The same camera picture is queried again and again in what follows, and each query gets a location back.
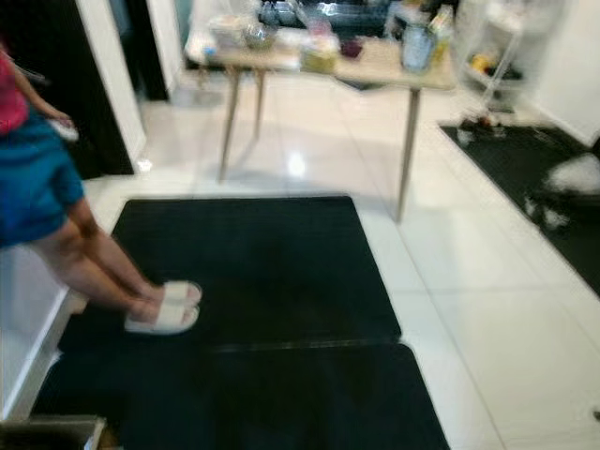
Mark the person's left hand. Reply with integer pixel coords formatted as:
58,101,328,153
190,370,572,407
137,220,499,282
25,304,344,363
45,105,71,128

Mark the white hand controller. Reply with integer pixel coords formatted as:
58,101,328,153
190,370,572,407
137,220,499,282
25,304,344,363
50,117,79,143

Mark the person in pink shirt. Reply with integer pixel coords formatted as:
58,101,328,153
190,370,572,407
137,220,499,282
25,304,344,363
0,52,196,324

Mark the white slipper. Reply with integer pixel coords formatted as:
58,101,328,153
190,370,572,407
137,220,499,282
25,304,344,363
124,302,201,336
161,280,203,307

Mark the black floor mat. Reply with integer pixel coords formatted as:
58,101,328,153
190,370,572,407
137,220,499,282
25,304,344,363
58,195,402,354
30,342,451,450
441,122,600,296

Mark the light wooden table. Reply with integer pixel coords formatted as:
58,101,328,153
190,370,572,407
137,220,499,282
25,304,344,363
214,37,458,224

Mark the blue snack bag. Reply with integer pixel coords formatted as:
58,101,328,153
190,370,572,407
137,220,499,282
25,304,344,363
399,21,438,74

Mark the yellow green carton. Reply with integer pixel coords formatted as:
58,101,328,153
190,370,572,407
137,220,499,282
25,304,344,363
429,7,456,67

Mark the white shelf rack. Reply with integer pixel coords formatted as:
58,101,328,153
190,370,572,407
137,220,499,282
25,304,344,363
455,0,540,113

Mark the clear plastic bag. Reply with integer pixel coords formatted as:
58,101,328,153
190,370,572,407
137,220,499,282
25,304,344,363
544,155,600,231

